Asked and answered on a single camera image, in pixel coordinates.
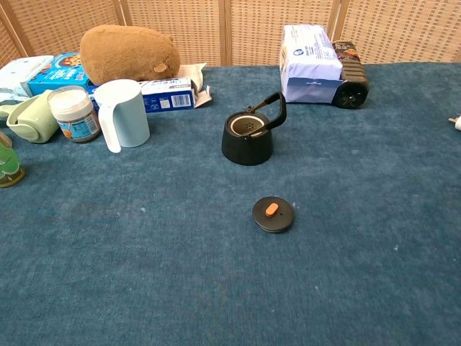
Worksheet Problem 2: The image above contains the black lid with orange knob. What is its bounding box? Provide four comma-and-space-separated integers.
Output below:
251, 196, 295, 234

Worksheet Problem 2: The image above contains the small white lidded jar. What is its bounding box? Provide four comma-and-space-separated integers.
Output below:
48, 85, 102, 143

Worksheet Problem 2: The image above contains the blue table cloth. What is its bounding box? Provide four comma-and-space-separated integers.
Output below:
0, 63, 461, 346

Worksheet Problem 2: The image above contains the blue white toothpaste box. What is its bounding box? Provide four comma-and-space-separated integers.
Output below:
89, 77, 197, 113

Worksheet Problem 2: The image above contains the white paper pouch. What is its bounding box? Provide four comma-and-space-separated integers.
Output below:
176, 62, 213, 109

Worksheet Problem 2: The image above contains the light blue measuring cup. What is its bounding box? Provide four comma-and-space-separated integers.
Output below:
93, 79, 151, 154

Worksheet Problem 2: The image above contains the white blue tissue pack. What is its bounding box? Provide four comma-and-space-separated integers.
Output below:
279, 24, 344, 105

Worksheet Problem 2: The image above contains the woven bamboo folding screen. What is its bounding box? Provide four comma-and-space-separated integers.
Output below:
0, 0, 461, 68

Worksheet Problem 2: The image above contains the black drink bottle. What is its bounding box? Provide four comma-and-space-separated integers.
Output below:
331, 40, 370, 109

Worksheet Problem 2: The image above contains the brown plush toy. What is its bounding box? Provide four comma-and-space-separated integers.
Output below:
79, 24, 181, 87

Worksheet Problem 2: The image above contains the blue cookie box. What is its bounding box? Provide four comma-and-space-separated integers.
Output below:
27, 52, 95, 97

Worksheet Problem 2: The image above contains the green lint roller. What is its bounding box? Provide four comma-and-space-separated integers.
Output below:
0, 89, 61, 144

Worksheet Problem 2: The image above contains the green figurine bottle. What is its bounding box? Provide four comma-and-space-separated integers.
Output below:
0, 130, 26, 189

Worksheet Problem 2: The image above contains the light blue wet wipes pack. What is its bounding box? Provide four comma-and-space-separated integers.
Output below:
0, 55, 55, 102

